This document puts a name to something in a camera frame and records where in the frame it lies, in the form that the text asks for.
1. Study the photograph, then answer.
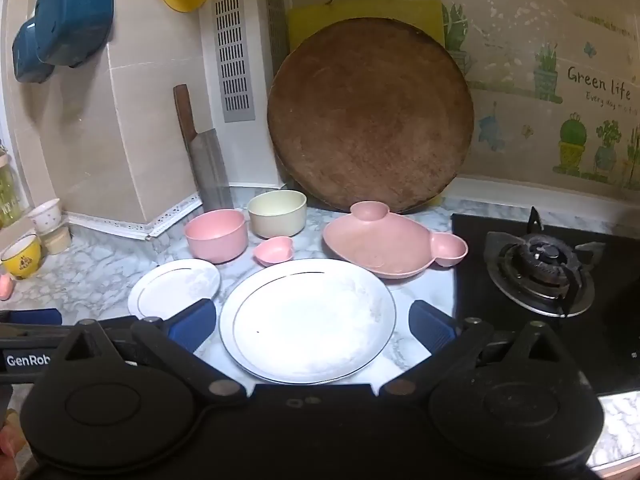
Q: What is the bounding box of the small white plate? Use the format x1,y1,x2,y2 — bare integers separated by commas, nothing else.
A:
128,259,221,320

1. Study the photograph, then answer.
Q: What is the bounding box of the pink round bowl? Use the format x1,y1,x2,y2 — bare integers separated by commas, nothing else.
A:
184,209,248,264

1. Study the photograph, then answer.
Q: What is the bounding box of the pink bear-shaped plate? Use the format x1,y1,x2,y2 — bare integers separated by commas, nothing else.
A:
323,200,469,280

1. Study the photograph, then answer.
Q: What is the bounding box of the large white plate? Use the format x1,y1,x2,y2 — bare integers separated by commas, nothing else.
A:
218,259,397,386

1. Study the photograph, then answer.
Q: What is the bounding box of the small pink heart dish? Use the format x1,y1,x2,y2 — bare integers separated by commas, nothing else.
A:
253,236,294,266

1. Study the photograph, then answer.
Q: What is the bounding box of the cream round bowl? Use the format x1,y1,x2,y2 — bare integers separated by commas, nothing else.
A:
247,190,307,240

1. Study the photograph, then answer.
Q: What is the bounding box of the person's left hand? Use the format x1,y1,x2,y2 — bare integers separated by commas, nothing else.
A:
0,411,25,466

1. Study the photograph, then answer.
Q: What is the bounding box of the black glass cooktop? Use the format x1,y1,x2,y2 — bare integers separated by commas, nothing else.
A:
451,210,639,396

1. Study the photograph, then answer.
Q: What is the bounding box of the gas stove burner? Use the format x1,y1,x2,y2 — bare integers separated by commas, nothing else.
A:
484,208,605,318

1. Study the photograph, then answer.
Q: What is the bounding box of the small pink object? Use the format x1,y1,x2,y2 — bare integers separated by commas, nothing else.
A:
0,274,15,301

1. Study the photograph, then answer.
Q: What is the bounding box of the music-note edge trim strip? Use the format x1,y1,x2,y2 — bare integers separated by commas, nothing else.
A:
67,192,204,241

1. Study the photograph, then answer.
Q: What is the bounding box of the yellow ceramic cup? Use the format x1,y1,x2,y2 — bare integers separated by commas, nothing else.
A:
1,234,42,280

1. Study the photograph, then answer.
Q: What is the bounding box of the beige cup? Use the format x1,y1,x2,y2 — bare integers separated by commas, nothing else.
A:
40,223,72,255

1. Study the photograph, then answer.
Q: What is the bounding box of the white dotted cup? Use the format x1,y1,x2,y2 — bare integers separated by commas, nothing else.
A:
27,198,63,234

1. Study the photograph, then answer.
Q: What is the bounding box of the glass jar with greens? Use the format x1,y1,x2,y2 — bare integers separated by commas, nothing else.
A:
0,148,22,228

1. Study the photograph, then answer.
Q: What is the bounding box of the round wooden cutting board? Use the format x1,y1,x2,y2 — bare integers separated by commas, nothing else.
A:
267,18,474,212

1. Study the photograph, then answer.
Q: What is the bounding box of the yellow plastic cutting board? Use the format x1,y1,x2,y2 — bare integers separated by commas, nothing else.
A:
286,0,445,51

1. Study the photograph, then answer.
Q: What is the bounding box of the grey vent grille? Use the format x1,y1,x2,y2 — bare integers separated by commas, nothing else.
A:
266,0,290,76
212,0,255,124

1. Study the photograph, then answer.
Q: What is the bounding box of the cleaver with wooden handle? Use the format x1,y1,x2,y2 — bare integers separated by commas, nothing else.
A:
174,84,234,212

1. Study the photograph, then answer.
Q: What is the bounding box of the blue wall-mounted holder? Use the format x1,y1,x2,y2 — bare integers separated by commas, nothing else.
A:
35,0,114,68

